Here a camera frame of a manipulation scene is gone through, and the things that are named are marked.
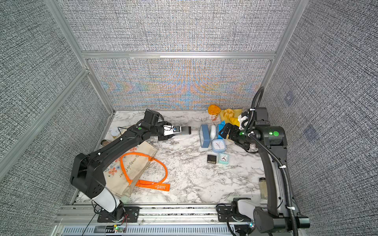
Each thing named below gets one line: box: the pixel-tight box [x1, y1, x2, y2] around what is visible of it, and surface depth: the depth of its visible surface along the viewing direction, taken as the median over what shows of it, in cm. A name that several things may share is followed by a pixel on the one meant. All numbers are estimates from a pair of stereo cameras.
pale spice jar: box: [258, 177, 268, 200], surface depth 82 cm
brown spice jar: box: [100, 139, 111, 147], surface depth 99 cm
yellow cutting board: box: [220, 109, 243, 124], surface depth 117 cm
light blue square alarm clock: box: [211, 138, 226, 153], surface depth 99 cm
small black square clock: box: [206, 154, 217, 164], surface depth 92 cm
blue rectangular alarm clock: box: [199, 124, 211, 148], surface depth 97 cm
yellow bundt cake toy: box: [223, 108, 235, 120], surface depth 116 cm
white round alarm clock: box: [210, 124, 217, 141], surface depth 99 cm
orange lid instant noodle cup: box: [207, 104, 222, 122], surface depth 109 cm
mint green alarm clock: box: [218, 152, 230, 165], surface depth 92 cm
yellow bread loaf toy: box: [229, 117, 240, 127], surface depth 112 cm
